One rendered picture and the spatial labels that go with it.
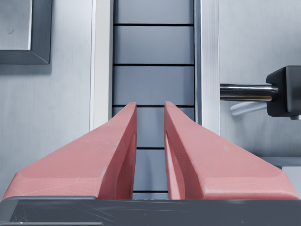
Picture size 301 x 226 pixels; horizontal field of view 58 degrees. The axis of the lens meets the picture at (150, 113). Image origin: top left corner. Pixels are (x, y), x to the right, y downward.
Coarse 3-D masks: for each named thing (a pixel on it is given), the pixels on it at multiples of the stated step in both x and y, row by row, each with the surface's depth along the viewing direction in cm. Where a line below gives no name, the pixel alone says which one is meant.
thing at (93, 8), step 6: (90, 60) 25; (90, 66) 25; (90, 72) 25; (90, 78) 25; (90, 84) 25; (90, 90) 25; (90, 96) 25; (90, 102) 25; (90, 108) 25; (90, 114) 25; (90, 120) 25; (90, 126) 25
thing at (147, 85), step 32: (128, 0) 26; (160, 0) 26; (192, 0) 26; (128, 32) 25; (160, 32) 25; (192, 32) 25; (128, 64) 25; (160, 64) 25; (192, 64) 25; (128, 96) 25; (160, 96) 25; (192, 96) 25; (160, 128) 25; (160, 160) 24; (160, 192) 24
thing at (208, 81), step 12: (204, 0) 17; (216, 0) 17; (204, 12) 17; (216, 12) 17; (204, 24) 17; (216, 24) 17; (204, 36) 17; (216, 36) 17; (204, 48) 17; (216, 48) 17; (204, 60) 17; (216, 60) 17; (204, 72) 17; (216, 72) 17; (204, 84) 17; (216, 84) 17; (204, 96) 17; (216, 96) 17; (204, 108) 17; (216, 108) 17; (204, 120) 17; (216, 120) 17; (216, 132) 16
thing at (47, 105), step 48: (240, 0) 31; (288, 0) 31; (240, 48) 30; (288, 48) 30; (0, 96) 30; (48, 96) 30; (0, 144) 29; (48, 144) 29; (240, 144) 30; (288, 144) 30; (0, 192) 29
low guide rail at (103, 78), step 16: (96, 0) 22; (112, 0) 23; (96, 16) 22; (112, 16) 23; (96, 32) 22; (112, 32) 23; (96, 48) 22; (112, 48) 24; (96, 64) 22; (96, 80) 21; (96, 96) 21; (96, 112) 21
